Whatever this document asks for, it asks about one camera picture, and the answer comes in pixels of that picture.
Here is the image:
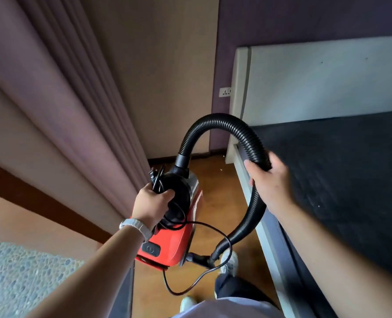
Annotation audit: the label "person's left hand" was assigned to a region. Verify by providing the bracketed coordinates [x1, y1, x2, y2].
[131, 183, 176, 232]

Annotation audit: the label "person's right hand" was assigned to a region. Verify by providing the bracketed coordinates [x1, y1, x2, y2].
[244, 151, 296, 217]

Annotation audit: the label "black power cord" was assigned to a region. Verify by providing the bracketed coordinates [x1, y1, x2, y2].
[148, 164, 233, 297]

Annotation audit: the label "black vacuum hose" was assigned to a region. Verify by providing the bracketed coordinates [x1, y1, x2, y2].
[135, 113, 273, 271]

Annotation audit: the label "person's left forearm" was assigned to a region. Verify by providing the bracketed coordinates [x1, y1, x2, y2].
[25, 225, 145, 318]

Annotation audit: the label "white wrist watch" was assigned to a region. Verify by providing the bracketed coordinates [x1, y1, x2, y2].
[119, 218, 154, 243]

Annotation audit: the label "dark blue quilted mattress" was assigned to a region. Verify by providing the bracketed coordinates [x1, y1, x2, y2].
[237, 109, 392, 318]

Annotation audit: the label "dark stone door sill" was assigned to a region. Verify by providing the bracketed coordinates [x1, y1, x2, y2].
[108, 260, 135, 318]

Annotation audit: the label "black trousers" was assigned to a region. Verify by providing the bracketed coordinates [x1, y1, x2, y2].
[214, 274, 281, 310]

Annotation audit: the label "white shirt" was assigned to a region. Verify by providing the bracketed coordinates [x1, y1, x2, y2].
[171, 296, 284, 318]

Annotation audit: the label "white bed frame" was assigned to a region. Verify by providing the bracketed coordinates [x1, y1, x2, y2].
[225, 34, 392, 318]

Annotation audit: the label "orange balcony door frame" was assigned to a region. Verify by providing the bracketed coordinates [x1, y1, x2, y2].
[0, 155, 113, 245]

